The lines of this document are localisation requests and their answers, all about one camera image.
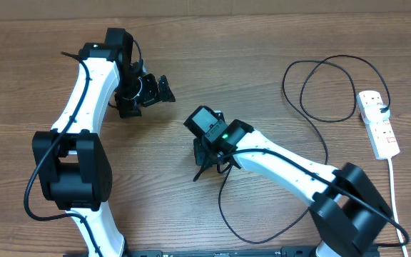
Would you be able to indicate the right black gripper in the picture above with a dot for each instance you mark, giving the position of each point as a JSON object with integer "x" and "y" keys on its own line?
{"x": 205, "y": 159}

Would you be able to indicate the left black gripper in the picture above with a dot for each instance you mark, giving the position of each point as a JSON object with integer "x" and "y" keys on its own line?
{"x": 151, "y": 95}

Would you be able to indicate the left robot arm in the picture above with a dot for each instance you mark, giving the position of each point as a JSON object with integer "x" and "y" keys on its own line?
{"x": 73, "y": 177}

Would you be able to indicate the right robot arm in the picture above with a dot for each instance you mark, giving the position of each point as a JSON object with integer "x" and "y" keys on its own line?
{"x": 347, "y": 210}

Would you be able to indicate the white charger plug adapter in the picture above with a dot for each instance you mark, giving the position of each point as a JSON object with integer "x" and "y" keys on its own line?
{"x": 375, "y": 113}

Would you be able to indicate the white power strip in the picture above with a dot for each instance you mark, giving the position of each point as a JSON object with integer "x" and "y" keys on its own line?
{"x": 381, "y": 134}

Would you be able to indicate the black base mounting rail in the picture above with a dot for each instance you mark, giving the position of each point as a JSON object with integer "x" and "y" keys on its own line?
{"x": 292, "y": 251}

